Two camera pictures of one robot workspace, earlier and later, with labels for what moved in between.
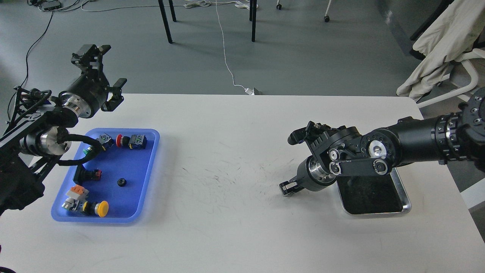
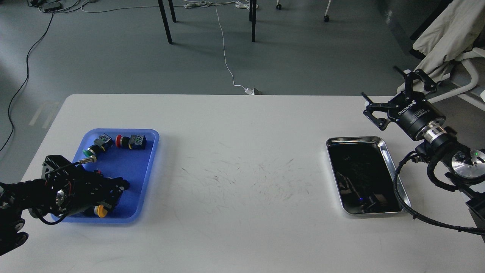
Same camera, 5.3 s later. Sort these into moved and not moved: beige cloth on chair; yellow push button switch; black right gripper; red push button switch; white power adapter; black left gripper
Moved: black right gripper; black left gripper
Not moved: red push button switch; yellow push button switch; white power adapter; beige cloth on chair
